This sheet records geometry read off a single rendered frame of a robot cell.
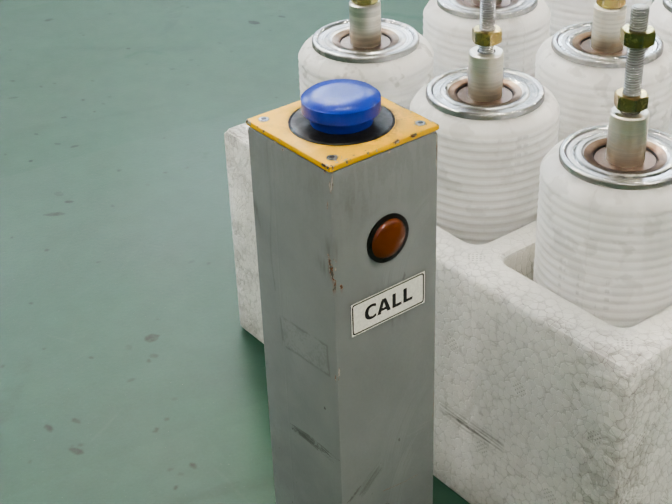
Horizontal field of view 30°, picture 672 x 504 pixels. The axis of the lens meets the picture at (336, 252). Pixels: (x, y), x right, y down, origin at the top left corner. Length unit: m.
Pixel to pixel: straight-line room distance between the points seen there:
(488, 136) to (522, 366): 0.14
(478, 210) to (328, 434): 0.19
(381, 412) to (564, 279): 0.14
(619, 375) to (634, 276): 0.06
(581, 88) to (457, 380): 0.21
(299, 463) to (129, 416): 0.25
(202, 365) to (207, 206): 0.25
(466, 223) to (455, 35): 0.18
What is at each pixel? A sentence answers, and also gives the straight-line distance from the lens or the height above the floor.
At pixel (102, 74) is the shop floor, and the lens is 1.52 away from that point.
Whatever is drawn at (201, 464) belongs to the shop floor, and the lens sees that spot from 0.90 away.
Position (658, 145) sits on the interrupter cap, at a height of 0.25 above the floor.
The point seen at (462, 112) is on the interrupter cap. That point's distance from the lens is 0.78.
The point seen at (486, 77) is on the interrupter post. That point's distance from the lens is 0.80.
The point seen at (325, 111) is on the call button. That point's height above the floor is 0.33.
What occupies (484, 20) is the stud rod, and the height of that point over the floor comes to 0.30.
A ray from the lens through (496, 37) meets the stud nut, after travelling 0.79.
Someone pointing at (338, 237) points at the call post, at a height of 0.27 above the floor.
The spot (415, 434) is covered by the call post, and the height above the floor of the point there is 0.12.
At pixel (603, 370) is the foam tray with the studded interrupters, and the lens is 0.70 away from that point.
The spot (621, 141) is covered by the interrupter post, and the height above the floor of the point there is 0.27.
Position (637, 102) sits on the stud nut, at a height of 0.29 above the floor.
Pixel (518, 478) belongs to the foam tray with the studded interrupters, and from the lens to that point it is 0.80.
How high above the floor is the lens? 0.59
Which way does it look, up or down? 32 degrees down
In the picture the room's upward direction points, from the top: 2 degrees counter-clockwise
